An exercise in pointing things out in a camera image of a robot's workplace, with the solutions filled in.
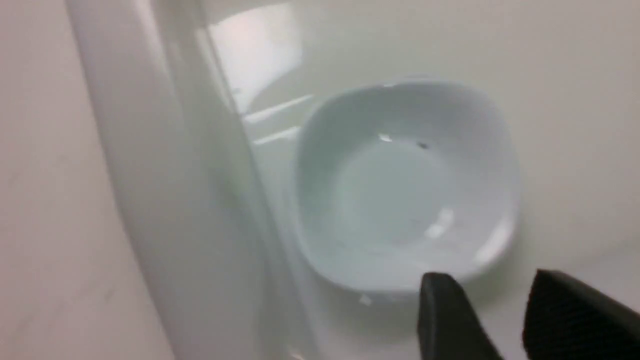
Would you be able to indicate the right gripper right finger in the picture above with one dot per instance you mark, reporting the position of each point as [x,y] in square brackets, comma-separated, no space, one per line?
[567,319]

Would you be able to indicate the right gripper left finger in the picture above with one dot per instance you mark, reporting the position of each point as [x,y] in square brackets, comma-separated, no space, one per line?
[448,328]

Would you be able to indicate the large white plastic tub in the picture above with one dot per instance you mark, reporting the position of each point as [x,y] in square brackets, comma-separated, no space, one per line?
[146,148]

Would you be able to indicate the white bowl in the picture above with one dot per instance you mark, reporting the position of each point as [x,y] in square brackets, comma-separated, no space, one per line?
[393,180]

